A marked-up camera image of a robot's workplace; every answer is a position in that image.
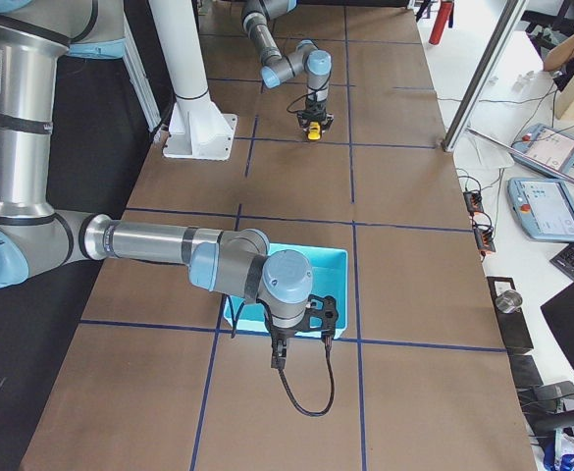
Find red cylinder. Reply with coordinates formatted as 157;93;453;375
429;1;454;45

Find far blue teach pendant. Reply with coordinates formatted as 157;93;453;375
511;124;574;174

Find black camera cable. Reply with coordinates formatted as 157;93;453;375
277;338;337;417

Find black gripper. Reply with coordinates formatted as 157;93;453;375
270;329;291;369
296;93;334;131

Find person's forearm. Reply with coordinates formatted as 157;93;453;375
543;34;574;72

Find white support column with base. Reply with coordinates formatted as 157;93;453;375
149;0;237;161

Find blue teach pendant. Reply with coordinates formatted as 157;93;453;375
511;124;574;174
507;178;574;242

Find yellow beetle toy car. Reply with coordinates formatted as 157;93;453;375
305;122;323;141

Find light blue plastic bin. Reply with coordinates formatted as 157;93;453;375
221;242;348;339

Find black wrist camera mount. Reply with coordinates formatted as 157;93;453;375
294;294;339;340

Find near blue teach pendant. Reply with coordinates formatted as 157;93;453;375
507;178;574;242

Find aluminium frame post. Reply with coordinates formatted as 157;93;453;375
442;0;527;152

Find silver metal cup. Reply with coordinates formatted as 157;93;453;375
495;289;523;314

